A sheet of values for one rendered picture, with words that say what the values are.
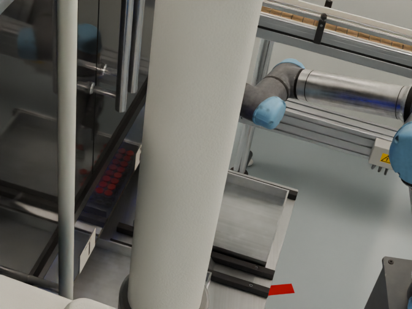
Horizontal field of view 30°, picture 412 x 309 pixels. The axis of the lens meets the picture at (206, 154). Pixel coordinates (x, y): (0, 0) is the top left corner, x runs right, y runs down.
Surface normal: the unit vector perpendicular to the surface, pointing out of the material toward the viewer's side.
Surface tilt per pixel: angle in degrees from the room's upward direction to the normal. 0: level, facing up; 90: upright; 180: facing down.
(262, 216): 0
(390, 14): 90
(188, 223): 90
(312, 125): 90
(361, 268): 0
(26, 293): 0
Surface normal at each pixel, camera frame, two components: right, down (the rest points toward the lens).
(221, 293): 0.13, -0.72
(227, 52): 0.37, 0.67
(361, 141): -0.28, 0.63
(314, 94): -0.53, 0.46
